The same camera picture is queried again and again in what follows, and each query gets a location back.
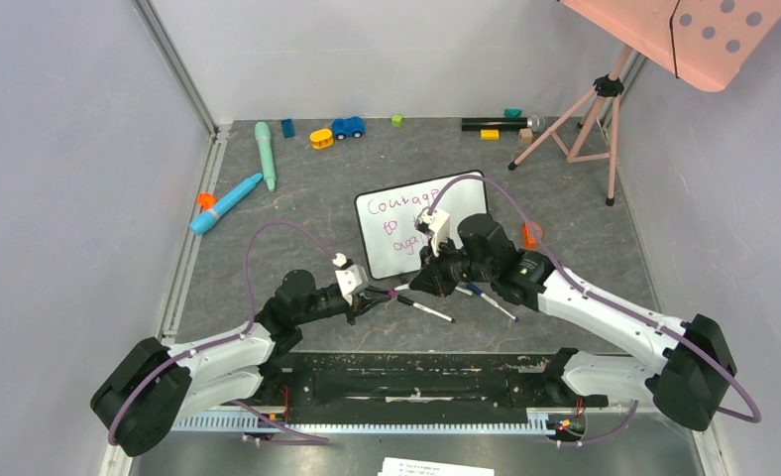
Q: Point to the mint green toy crayon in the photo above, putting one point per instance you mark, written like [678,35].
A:
[263,136]

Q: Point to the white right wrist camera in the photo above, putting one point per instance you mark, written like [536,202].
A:
[435,224]

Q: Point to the small orange toy piece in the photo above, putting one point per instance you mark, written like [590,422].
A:
[206,200]

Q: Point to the white slotted cable duct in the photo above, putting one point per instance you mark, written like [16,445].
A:
[229,419]

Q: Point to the dark blue block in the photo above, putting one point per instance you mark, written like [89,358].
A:
[287,127]

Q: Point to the teal block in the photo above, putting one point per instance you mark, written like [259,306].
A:
[512,113]

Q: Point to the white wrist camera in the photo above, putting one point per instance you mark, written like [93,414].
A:
[352,278]
[435,224]

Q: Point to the yellow rectangular block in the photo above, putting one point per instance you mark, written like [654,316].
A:
[489,135]

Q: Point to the yellow orange oval toy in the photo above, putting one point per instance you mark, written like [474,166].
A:
[321,138]

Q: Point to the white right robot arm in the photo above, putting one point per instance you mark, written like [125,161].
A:
[683,368]

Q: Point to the black cylinder tube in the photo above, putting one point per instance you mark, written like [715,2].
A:
[495,123]

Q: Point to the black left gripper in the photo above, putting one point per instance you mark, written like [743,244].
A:
[361,303]

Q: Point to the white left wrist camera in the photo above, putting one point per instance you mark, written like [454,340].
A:
[352,278]

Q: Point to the blue toy car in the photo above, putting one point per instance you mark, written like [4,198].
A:
[352,127]

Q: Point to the pink music stand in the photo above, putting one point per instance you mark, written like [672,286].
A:
[703,43]

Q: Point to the blue whiteboard marker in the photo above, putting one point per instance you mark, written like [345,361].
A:
[491,301]

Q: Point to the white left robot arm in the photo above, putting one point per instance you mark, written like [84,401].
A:
[155,386]

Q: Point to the white printed paper sheet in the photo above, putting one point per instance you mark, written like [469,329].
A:
[408,467]

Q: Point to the black whiteboard marker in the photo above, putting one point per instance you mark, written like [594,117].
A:
[417,305]

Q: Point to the orange semicircle toy piece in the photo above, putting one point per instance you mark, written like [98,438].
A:
[531,234]

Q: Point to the beige wooden cube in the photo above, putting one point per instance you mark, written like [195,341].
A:
[525,136]

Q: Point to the blue toy crayon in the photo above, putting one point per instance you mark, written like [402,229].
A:
[206,219]

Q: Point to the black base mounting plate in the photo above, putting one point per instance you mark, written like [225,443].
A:
[415,388]

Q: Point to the white whiteboard black frame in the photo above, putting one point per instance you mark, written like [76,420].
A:
[387,217]

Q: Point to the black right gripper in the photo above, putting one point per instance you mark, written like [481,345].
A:
[434,277]

